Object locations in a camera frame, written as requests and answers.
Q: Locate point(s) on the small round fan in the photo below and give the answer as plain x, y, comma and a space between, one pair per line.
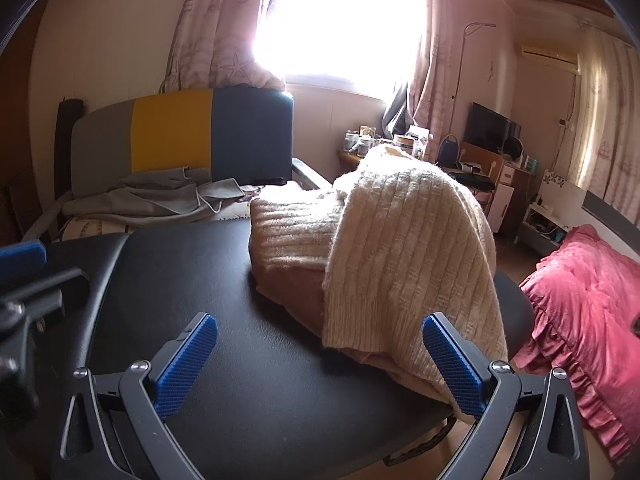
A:
511, 147

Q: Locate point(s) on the pink ruffled bedspread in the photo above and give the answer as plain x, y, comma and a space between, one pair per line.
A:
585, 310

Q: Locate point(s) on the cluster of jars and bottles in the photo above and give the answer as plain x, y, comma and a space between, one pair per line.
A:
360, 142

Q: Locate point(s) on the low white shelf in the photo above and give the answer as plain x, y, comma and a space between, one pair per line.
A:
542, 212

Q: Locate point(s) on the white drawer unit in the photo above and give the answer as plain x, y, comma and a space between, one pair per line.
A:
501, 205

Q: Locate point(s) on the bright window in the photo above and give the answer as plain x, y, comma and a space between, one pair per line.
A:
340, 20

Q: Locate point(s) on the white bed headboard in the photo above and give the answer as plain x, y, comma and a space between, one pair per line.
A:
570, 195

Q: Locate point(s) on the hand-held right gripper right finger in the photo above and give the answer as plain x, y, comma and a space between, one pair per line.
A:
452, 366

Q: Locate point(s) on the pinkish brown sweater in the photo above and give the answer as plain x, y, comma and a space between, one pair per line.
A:
300, 290

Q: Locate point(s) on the dark hanging cloth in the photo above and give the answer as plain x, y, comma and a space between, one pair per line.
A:
397, 110

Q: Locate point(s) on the wall air conditioner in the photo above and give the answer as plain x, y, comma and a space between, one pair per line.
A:
547, 53

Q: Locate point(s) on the wooden desk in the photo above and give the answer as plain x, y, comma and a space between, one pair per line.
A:
350, 158

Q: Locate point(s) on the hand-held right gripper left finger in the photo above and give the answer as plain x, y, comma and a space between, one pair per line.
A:
185, 366

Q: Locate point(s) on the grey folded garment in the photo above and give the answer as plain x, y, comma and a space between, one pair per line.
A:
90, 228

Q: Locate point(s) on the grey yellow blue padded chair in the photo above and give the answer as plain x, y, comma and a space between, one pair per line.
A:
170, 130

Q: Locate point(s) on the cream knit sweater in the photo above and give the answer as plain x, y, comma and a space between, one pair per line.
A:
400, 240

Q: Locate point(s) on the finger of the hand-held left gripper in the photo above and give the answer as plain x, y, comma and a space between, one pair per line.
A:
20, 256
50, 290

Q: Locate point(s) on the black board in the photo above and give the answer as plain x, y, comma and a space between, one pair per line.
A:
67, 125

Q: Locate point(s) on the thin curved floor lamp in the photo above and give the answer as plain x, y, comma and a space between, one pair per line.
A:
461, 62

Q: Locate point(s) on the black television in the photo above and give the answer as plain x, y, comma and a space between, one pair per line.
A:
487, 127

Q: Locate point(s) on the wooden tv cabinet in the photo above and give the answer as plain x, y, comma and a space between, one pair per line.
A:
522, 195

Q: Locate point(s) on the patterned pink curtain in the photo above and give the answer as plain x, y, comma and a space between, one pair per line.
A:
220, 25
610, 110
440, 35

